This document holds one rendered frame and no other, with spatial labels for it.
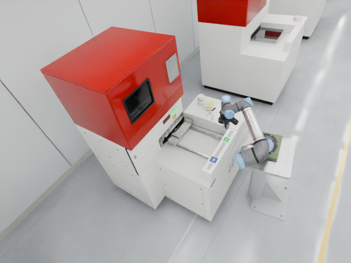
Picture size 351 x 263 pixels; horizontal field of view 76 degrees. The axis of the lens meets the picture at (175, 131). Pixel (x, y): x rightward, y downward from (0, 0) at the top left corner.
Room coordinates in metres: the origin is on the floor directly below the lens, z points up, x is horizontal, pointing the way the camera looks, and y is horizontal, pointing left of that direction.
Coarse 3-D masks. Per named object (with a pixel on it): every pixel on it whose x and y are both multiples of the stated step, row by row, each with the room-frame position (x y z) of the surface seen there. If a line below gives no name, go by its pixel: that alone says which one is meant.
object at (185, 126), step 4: (184, 124) 1.74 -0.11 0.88; (188, 124) 1.73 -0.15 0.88; (180, 128) 1.69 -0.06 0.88; (184, 128) 1.68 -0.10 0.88; (188, 128) 1.68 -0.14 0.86; (176, 132) 1.65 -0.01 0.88; (180, 132) 1.64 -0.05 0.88; (184, 132) 1.63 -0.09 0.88; (176, 140) 1.54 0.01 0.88; (172, 144) 1.50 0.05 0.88; (176, 144) 1.51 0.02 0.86
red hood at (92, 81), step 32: (128, 32) 2.07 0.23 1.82; (64, 64) 1.71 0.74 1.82; (96, 64) 1.60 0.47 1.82; (128, 64) 1.50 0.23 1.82; (160, 64) 1.63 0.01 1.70; (64, 96) 1.61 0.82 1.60; (96, 96) 1.29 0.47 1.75; (128, 96) 1.33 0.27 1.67; (160, 96) 1.57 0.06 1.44; (96, 128) 1.46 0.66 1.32; (128, 128) 1.26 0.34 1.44
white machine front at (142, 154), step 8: (176, 104) 1.78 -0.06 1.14; (168, 112) 1.68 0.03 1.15; (176, 112) 1.76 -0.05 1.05; (160, 120) 1.58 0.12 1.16; (168, 120) 1.66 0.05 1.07; (152, 128) 1.48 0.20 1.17; (160, 128) 1.56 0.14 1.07; (152, 136) 1.46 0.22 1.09; (160, 136) 1.54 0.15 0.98; (144, 144) 1.38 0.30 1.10; (152, 144) 1.44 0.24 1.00; (128, 152) 1.25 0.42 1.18; (136, 152) 1.30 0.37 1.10; (144, 152) 1.35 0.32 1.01; (152, 152) 1.42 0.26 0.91; (136, 160) 1.27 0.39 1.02; (144, 160) 1.33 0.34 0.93; (152, 160) 1.39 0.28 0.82; (136, 168) 1.25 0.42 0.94; (144, 168) 1.31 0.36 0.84
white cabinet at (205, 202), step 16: (240, 144) 1.51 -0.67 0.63; (160, 176) 1.36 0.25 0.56; (176, 176) 1.21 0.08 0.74; (224, 176) 1.21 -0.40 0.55; (176, 192) 1.25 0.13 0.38; (192, 192) 1.10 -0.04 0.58; (208, 192) 0.98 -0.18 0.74; (224, 192) 1.22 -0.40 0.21; (192, 208) 1.12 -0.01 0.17; (208, 208) 0.98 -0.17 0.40
